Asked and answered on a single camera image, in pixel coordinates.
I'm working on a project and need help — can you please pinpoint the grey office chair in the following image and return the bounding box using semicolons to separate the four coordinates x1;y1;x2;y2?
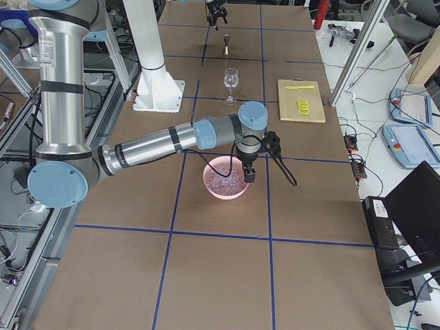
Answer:
387;0;439;44

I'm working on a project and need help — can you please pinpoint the black monitor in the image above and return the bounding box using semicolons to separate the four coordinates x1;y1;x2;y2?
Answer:
383;161;439;261

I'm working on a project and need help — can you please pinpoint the red fire extinguisher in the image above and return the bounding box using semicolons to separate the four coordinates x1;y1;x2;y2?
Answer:
313;0;329;30

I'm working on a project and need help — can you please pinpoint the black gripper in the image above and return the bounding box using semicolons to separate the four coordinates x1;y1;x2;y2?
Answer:
206;0;228;31
237;150;258;183

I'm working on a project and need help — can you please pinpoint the aluminium frame post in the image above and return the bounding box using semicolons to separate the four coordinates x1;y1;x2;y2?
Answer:
329;0;390;107

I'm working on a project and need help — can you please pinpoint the blue teach pendant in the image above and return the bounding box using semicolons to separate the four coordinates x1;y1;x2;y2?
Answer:
389;89;432;127
382;124;439;169

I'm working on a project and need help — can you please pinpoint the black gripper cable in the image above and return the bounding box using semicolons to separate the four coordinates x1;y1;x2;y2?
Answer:
192;135;298;188

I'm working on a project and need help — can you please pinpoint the steel jigger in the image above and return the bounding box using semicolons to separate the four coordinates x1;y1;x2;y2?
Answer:
223;34;230;56

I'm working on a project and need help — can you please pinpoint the clear ice cubes pile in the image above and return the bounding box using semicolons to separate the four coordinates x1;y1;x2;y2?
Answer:
203;164;248;196

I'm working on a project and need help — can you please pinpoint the pink bowl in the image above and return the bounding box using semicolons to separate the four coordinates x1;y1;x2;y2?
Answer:
202;156;249;200

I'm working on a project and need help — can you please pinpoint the near blue teach pendant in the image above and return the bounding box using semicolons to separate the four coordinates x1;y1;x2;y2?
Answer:
382;124;439;169

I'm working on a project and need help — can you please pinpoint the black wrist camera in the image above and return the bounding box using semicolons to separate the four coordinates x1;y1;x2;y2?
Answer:
263;131;281;157

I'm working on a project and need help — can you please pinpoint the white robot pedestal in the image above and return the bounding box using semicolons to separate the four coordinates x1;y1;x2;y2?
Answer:
123;0;185;113

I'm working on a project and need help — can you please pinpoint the yellow plastic knife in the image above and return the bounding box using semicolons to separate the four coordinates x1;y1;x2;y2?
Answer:
285;85;315;90

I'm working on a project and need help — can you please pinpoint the black box device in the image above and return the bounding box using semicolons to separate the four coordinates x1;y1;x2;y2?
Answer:
362;196;408;251

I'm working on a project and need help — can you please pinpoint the bamboo cutting board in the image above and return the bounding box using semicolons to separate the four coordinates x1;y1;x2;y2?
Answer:
277;79;326;124

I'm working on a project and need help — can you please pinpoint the far blue teach pendant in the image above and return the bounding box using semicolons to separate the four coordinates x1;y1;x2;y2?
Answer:
389;89;432;127

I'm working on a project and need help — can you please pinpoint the crumpled clear plastic bag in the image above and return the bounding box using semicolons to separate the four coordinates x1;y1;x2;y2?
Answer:
327;23;360;47

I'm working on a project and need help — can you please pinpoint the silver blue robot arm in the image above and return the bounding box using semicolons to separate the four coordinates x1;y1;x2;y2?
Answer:
27;1;268;208

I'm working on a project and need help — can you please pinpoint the clear wine glass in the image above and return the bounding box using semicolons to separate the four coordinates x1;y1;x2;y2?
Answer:
223;67;239;106

